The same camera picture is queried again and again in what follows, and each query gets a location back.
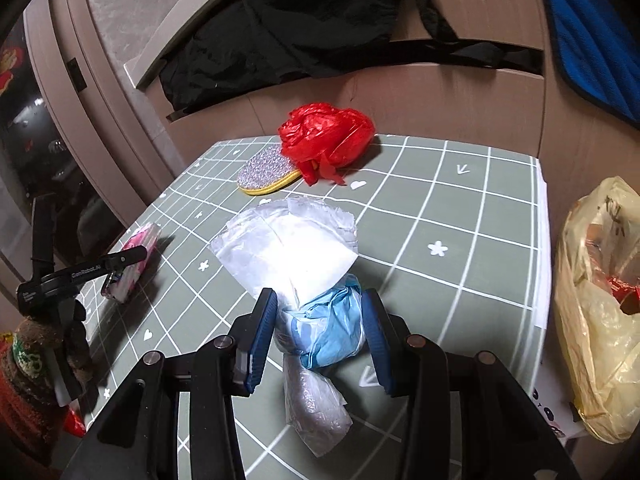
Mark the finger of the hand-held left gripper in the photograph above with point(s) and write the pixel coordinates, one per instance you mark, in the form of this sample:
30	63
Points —
110	262

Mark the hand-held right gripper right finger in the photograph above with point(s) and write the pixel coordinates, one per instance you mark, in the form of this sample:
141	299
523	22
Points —
377	347

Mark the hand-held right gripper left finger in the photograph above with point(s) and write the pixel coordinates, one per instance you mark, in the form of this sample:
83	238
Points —
261	345

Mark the pink tissue pack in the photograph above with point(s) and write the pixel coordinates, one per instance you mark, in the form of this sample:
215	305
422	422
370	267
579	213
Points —
132	272

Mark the blue plastic bag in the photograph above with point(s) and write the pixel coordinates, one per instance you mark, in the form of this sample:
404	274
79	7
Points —
325	330

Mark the white plastic bag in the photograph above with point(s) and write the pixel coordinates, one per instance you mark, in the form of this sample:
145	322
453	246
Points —
290	250

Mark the yellow plastic bag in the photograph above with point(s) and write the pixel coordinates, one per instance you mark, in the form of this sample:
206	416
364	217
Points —
595	360

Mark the red plastic bag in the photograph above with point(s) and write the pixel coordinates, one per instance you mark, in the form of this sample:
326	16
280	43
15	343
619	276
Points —
325	132

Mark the red patterned wrapper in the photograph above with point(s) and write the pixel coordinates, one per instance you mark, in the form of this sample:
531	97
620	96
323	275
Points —
627	292

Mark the clear crumpled plastic bag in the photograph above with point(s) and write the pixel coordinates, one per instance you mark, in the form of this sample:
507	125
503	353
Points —
315	410

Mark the silver glitter yellow sponge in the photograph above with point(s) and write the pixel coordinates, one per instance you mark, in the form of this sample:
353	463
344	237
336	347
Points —
265	172

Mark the white printed box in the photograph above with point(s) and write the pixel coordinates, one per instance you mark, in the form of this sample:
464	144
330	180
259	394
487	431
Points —
555	417

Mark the black cloth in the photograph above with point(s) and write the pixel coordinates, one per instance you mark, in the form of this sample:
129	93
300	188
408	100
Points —
300	30

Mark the blue cloth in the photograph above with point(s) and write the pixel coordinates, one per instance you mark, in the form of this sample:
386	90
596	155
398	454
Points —
595	40

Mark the black wall switch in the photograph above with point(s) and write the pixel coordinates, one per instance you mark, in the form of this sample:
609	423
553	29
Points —
76	75

